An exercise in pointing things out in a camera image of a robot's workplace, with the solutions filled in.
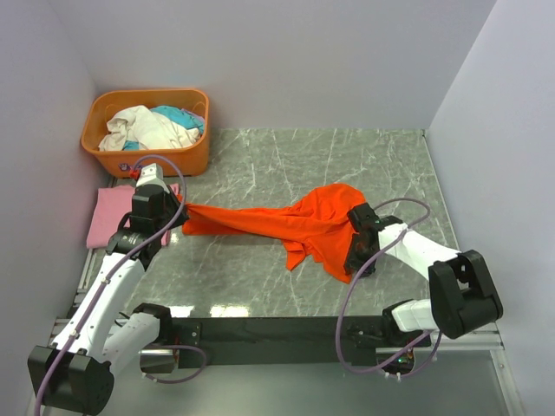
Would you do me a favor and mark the orange t shirt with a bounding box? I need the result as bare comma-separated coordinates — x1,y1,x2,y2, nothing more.
182,183,366,283

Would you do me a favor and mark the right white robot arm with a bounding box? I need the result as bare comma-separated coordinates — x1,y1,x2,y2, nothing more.
344,204,504,346

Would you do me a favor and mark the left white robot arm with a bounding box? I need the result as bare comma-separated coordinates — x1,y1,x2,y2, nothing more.
28,180,187,415

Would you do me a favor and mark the folded pink t shirt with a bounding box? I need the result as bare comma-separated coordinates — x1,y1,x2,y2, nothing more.
86,185,177,253

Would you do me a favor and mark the orange plastic laundry tub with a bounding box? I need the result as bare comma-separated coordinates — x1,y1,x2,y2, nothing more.
81,88,211,179

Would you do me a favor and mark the white cream garment in tub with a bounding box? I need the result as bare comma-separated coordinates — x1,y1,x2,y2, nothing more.
99,105,206,152

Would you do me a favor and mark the teal garment in tub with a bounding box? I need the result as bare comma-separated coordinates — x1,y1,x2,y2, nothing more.
122,106,205,151

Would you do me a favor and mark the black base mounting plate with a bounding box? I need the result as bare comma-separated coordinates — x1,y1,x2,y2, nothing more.
121,314,434,369

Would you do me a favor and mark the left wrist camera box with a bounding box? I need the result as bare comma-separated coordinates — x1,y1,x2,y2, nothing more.
130,163,167,189

